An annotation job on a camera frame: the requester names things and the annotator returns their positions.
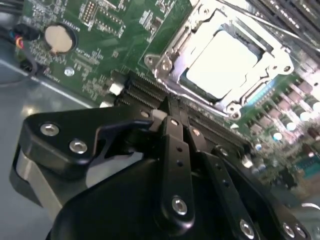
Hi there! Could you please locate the metal socket cover frame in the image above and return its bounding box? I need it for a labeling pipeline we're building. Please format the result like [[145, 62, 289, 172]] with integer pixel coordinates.
[[153, 6, 296, 118]]

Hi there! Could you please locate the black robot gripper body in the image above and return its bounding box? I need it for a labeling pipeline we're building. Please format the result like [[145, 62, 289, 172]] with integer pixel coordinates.
[[9, 148, 238, 240]]

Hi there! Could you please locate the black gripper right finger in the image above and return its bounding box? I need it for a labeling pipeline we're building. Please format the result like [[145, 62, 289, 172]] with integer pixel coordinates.
[[177, 104, 316, 240]]

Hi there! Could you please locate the silver square CPU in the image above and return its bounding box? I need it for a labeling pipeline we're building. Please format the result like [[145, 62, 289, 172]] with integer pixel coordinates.
[[179, 29, 267, 103]]

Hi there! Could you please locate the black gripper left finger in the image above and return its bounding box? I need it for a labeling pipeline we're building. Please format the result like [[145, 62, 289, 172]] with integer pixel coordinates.
[[22, 96, 196, 236]]

